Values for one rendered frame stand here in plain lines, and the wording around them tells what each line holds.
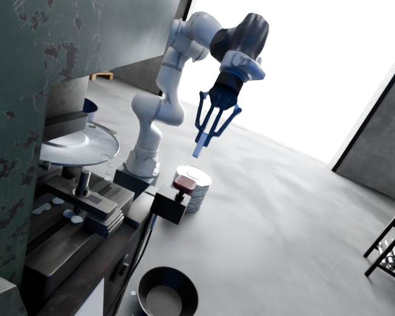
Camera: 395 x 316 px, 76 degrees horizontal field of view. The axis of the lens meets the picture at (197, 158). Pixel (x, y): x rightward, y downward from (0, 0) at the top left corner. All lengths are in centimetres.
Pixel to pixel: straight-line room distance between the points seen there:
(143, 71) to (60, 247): 509
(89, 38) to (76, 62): 3
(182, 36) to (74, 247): 88
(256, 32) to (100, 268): 68
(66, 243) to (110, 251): 14
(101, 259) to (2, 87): 45
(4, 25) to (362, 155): 548
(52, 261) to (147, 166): 84
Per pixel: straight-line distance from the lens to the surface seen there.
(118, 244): 68
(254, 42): 73
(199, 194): 191
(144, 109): 118
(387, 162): 575
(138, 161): 127
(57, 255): 53
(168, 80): 119
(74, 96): 58
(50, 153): 65
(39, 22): 29
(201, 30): 100
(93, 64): 37
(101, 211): 55
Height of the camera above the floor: 110
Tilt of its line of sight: 22 degrees down
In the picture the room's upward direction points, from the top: 22 degrees clockwise
